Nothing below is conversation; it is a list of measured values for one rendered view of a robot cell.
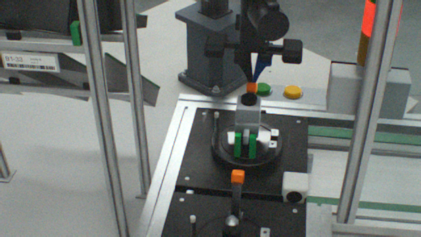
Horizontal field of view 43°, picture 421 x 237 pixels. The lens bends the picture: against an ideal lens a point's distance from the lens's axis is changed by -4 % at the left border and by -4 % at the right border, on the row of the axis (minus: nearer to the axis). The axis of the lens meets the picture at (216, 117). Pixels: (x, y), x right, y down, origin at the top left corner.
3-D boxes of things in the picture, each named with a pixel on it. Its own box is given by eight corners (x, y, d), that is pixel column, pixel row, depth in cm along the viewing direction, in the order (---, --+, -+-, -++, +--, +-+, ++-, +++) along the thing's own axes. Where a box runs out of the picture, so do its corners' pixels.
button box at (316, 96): (247, 102, 133) (248, 80, 130) (335, 109, 131) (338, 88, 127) (244, 120, 128) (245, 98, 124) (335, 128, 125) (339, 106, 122)
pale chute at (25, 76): (37, 91, 122) (43, 72, 122) (88, 101, 119) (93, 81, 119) (-43, 60, 95) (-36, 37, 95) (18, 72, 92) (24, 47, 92)
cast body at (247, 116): (237, 116, 108) (238, 86, 104) (260, 118, 108) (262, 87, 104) (233, 143, 102) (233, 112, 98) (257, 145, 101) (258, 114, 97)
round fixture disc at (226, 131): (216, 124, 115) (216, 116, 114) (283, 129, 114) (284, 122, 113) (205, 169, 104) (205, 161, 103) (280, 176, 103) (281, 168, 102)
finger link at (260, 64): (271, 64, 105) (273, 49, 110) (252, 63, 105) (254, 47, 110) (269, 95, 109) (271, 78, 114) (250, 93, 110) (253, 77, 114)
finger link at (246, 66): (252, 63, 105) (254, 47, 110) (233, 62, 106) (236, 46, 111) (250, 93, 110) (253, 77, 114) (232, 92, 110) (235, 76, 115)
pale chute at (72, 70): (100, 96, 120) (105, 76, 121) (155, 107, 117) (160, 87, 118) (34, 66, 93) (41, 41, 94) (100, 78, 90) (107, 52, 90)
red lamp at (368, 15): (360, 22, 79) (364, -9, 76) (393, 25, 79) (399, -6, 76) (362, 38, 75) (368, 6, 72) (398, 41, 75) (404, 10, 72)
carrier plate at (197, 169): (196, 114, 121) (196, 106, 120) (307, 124, 118) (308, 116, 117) (175, 193, 102) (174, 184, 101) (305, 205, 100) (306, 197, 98)
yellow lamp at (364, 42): (355, 51, 82) (360, 22, 79) (388, 54, 82) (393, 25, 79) (357, 69, 78) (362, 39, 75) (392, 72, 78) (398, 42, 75)
